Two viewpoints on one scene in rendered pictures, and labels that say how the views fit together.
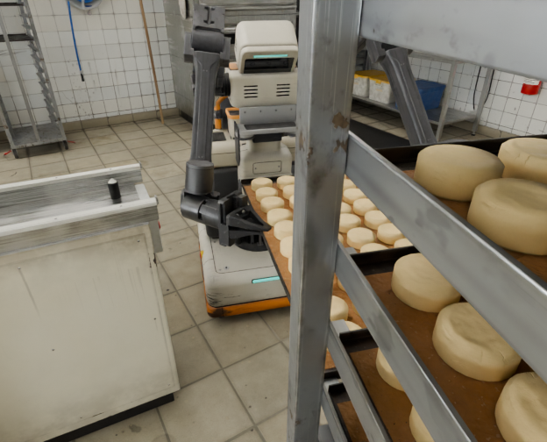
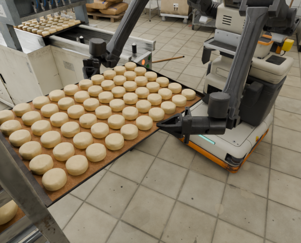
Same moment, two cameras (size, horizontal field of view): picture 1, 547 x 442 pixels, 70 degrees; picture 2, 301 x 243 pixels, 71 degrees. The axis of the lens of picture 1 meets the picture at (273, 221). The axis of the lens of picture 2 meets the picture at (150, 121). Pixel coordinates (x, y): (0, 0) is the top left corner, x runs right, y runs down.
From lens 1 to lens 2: 0.86 m
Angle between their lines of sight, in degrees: 46
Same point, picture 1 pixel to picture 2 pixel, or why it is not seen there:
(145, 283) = not seen: hidden behind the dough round
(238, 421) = (137, 177)
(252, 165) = (215, 68)
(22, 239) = (86, 51)
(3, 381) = not seen: hidden behind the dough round
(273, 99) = (240, 30)
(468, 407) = not seen: outside the picture
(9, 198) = (108, 36)
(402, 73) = (246, 29)
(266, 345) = (182, 165)
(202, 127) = (121, 26)
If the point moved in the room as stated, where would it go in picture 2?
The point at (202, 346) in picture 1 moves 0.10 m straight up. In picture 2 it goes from (160, 143) to (160, 136)
